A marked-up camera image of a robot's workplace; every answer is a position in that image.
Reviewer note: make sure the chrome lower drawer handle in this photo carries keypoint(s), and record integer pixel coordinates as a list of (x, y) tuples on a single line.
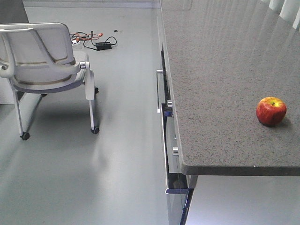
[(175, 151)]

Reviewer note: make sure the black power adapter box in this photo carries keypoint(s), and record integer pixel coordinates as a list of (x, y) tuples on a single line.
[(103, 46)]

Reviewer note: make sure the grey stone counter cabinet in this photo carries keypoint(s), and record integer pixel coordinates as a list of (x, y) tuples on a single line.
[(221, 58)]

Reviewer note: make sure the chrome upper drawer handle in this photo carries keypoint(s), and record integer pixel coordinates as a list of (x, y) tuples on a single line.
[(160, 89)]

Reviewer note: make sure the chrome drawer handle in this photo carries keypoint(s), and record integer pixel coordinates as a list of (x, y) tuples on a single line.
[(175, 151), (160, 89)]

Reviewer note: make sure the red yellow apple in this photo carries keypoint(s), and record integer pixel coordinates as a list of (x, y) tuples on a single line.
[(271, 111)]

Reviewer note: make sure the white mesh office chair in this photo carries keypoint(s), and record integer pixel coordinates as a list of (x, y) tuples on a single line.
[(38, 58)]

